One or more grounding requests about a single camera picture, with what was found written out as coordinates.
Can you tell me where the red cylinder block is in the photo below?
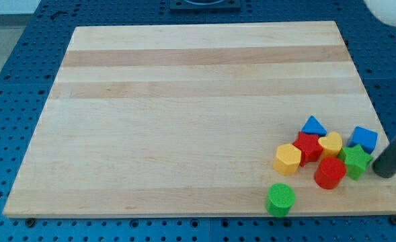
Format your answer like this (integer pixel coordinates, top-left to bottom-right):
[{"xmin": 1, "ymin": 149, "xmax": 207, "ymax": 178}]
[{"xmin": 314, "ymin": 157, "xmax": 347, "ymax": 190}]

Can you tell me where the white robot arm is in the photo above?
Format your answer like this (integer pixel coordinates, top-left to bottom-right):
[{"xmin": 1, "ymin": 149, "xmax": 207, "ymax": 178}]
[{"xmin": 364, "ymin": 0, "xmax": 396, "ymax": 178}]

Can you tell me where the green star block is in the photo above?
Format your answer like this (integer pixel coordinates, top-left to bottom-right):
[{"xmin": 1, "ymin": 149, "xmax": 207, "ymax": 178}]
[{"xmin": 338, "ymin": 145, "xmax": 373, "ymax": 181}]

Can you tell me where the red star block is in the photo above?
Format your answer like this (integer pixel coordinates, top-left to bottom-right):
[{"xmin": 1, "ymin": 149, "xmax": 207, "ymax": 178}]
[{"xmin": 293, "ymin": 132, "xmax": 323, "ymax": 167}]

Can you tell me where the blue cube block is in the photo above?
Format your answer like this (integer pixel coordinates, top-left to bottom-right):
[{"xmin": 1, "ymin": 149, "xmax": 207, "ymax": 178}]
[{"xmin": 347, "ymin": 126, "xmax": 378, "ymax": 154}]

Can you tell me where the yellow heart block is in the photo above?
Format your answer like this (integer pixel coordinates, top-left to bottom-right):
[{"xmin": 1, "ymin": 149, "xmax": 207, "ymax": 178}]
[{"xmin": 318, "ymin": 132, "xmax": 343, "ymax": 160}]

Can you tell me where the blue triangle block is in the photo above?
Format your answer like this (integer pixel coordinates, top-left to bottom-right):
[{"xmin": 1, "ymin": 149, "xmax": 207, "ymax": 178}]
[{"xmin": 301, "ymin": 116, "xmax": 327, "ymax": 137}]

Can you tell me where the yellow hexagon block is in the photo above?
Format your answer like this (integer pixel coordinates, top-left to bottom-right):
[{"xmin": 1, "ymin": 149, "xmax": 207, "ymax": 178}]
[{"xmin": 273, "ymin": 143, "xmax": 302, "ymax": 176}]

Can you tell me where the green cylinder block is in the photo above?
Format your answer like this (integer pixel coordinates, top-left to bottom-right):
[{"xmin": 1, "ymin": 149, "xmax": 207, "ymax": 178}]
[{"xmin": 265, "ymin": 183, "xmax": 296, "ymax": 218}]

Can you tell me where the wooden board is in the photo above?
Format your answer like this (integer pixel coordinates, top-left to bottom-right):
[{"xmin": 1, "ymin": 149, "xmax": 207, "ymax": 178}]
[{"xmin": 3, "ymin": 21, "xmax": 396, "ymax": 218}]

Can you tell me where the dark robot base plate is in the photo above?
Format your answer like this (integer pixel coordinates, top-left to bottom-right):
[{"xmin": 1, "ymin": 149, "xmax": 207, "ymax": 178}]
[{"xmin": 169, "ymin": 0, "xmax": 241, "ymax": 11}]

